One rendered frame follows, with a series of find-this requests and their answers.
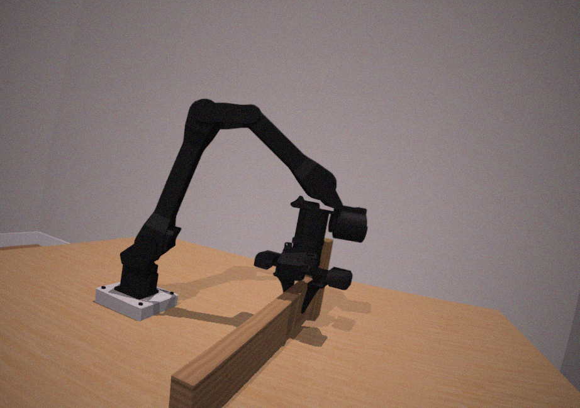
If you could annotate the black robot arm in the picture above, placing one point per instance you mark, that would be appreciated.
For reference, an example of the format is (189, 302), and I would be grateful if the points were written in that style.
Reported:
(204, 120)

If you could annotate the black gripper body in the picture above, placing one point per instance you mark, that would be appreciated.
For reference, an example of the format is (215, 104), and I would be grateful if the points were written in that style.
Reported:
(335, 277)

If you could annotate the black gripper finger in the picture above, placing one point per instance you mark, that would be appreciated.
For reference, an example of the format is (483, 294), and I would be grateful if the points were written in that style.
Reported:
(286, 283)
(312, 288)

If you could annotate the brown wooden post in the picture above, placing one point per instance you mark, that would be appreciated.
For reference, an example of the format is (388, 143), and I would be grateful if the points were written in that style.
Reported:
(318, 297)

